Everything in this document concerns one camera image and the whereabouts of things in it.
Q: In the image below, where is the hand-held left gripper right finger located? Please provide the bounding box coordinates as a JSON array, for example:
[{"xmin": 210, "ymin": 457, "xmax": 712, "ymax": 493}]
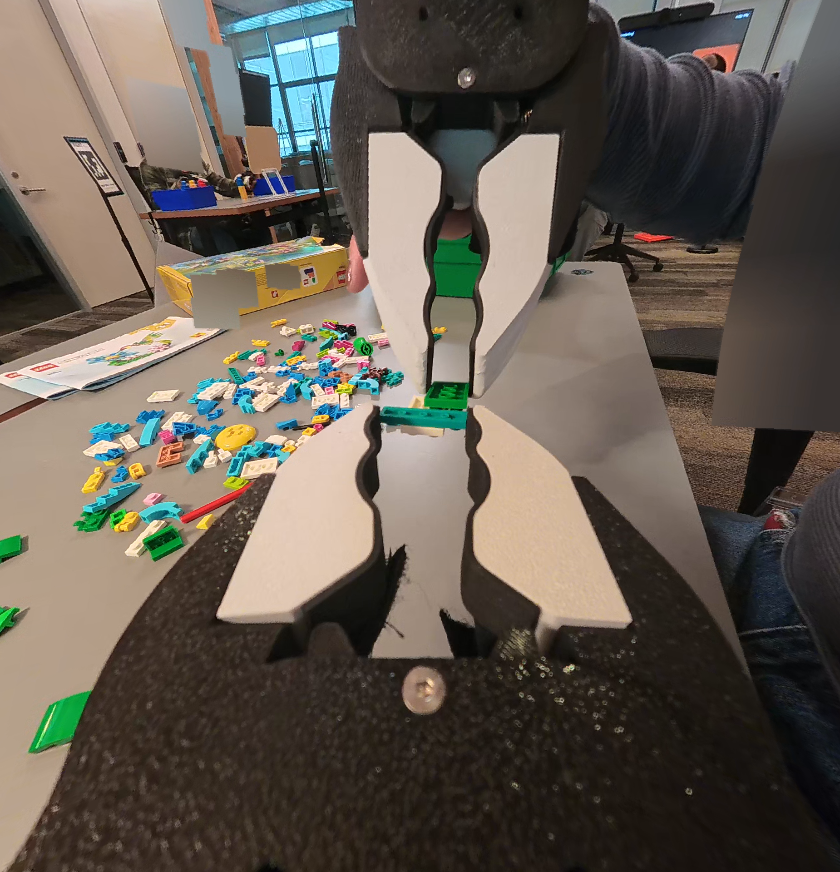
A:
[{"xmin": 463, "ymin": 404, "xmax": 633, "ymax": 651}]

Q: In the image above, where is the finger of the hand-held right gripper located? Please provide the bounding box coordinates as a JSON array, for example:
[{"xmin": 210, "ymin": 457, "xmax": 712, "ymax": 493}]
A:
[
  {"xmin": 362, "ymin": 131, "xmax": 456, "ymax": 389},
  {"xmin": 469, "ymin": 131, "xmax": 563, "ymax": 399}
]

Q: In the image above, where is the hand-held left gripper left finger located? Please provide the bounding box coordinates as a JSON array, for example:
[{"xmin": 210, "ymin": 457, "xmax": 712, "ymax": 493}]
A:
[{"xmin": 216, "ymin": 404, "xmax": 385, "ymax": 625}]

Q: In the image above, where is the teal lego plate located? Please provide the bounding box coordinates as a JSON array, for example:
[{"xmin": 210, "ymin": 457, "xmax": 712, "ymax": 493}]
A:
[{"xmin": 378, "ymin": 405, "xmax": 470, "ymax": 437}]

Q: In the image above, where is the person's left forearm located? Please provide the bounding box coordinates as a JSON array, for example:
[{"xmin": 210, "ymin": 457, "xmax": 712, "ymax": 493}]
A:
[{"xmin": 780, "ymin": 461, "xmax": 840, "ymax": 634}]

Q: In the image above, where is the person's right forearm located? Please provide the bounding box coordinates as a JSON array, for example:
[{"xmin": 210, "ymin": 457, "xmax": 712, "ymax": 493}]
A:
[{"xmin": 583, "ymin": 34, "xmax": 799, "ymax": 243}]

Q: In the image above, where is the grey desk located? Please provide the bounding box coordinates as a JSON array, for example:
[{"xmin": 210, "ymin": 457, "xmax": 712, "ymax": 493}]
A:
[{"xmin": 0, "ymin": 262, "xmax": 746, "ymax": 872}]

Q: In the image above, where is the green plastic crate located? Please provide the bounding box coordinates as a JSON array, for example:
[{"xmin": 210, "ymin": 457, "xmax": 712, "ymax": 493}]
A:
[{"xmin": 432, "ymin": 233, "xmax": 572, "ymax": 298}]

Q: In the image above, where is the yellow toy box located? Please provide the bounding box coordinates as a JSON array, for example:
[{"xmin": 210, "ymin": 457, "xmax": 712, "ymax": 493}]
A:
[{"xmin": 156, "ymin": 238, "xmax": 351, "ymax": 317}]

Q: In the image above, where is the pile of colourful toy bricks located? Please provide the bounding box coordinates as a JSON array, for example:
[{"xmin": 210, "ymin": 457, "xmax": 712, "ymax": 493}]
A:
[{"xmin": 74, "ymin": 317, "xmax": 407, "ymax": 561}]

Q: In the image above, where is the red rod piece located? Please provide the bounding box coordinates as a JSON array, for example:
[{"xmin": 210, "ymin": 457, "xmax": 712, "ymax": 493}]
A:
[{"xmin": 181, "ymin": 484, "xmax": 255, "ymax": 525}]

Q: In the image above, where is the black office chair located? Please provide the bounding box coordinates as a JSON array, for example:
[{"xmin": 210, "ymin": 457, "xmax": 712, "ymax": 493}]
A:
[{"xmin": 587, "ymin": 221, "xmax": 666, "ymax": 283}]

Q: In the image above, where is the wooden top table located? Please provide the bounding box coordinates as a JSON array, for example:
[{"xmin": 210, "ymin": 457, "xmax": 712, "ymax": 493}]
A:
[{"xmin": 139, "ymin": 187, "xmax": 342, "ymax": 246}]

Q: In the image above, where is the tan holder board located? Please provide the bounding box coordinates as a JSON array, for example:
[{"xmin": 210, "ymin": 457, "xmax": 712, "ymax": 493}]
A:
[{"xmin": 245, "ymin": 125, "xmax": 283, "ymax": 173}]

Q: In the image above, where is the person's jeans leg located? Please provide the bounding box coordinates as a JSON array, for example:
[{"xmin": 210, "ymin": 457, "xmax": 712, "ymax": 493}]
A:
[{"xmin": 699, "ymin": 504, "xmax": 840, "ymax": 859}]

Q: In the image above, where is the instruction booklet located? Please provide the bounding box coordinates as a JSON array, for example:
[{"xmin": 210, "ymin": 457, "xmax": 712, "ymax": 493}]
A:
[{"xmin": 0, "ymin": 317, "xmax": 227, "ymax": 401}]

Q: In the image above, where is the sign on black stand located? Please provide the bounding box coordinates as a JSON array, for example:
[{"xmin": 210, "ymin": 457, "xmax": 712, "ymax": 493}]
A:
[{"xmin": 63, "ymin": 135, "xmax": 155, "ymax": 302}]

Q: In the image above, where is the grey door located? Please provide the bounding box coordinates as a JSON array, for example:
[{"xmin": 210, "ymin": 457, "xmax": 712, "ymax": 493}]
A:
[{"xmin": 0, "ymin": 0, "xmax": 94, "ymax": 321}]

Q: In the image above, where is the wall screen with webcam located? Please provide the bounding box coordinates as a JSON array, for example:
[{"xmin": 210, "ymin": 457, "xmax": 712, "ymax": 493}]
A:
[{"xmin": 618, "ymin": 3, "xmax": 758, "ymax": 76}]

